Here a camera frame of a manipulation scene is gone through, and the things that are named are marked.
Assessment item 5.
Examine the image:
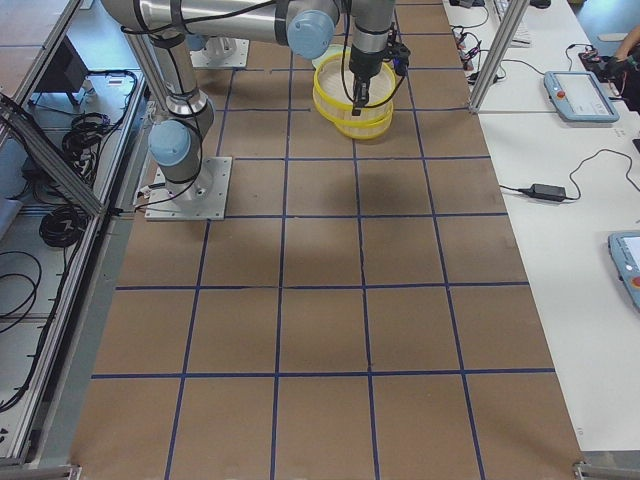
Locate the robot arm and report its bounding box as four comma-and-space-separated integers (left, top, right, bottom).
104, 1, 410, 127

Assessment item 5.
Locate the black power brick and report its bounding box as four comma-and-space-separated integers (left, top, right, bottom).
517, 183, 567, 202

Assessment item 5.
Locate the yellow steamer layer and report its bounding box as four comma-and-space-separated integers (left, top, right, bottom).
312, 53, 396, 126
334, 107, 394, 140

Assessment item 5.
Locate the teach pendant tablet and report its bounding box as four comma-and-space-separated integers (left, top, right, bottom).
543, 71, 619, 123

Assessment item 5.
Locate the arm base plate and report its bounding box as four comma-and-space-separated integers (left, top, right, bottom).
144, 157, 232, 221
190, 37, 250, 70

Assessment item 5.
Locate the black coiled cable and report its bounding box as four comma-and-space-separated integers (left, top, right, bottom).
38, 205, 87, 249

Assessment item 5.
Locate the aluminium frame post right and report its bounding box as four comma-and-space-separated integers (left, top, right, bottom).
468, 0, 529, 113

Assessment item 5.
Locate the light green plate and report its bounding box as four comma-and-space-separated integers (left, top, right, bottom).
311, 44, 351, 70

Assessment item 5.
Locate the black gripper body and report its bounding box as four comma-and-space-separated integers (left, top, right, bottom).
349, 45, 388, 81

